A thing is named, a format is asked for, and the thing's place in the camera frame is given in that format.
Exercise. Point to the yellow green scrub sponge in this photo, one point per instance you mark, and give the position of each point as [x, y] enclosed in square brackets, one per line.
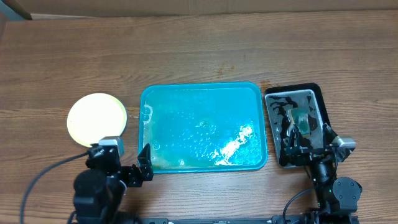
[299, 117]

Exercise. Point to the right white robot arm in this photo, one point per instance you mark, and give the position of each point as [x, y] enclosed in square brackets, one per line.
[336, 195]

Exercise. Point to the black soapy water tray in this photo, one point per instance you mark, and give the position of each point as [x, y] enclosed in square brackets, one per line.
[307, 99]

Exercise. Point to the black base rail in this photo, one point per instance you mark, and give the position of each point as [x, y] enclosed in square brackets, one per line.
[217, 221]

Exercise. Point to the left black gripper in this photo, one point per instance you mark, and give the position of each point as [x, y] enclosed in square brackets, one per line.
[137, 177]

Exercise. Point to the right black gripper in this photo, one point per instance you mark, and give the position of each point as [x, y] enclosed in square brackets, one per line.
[312, 154]

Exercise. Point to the teal plastic tray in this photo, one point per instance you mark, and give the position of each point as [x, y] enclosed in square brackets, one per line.
[203, 127]

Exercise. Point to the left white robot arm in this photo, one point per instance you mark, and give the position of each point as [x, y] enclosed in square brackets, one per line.
[100, 189]

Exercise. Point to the yellow-green rimmed plate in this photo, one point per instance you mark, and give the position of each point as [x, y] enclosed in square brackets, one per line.
[94, 117]

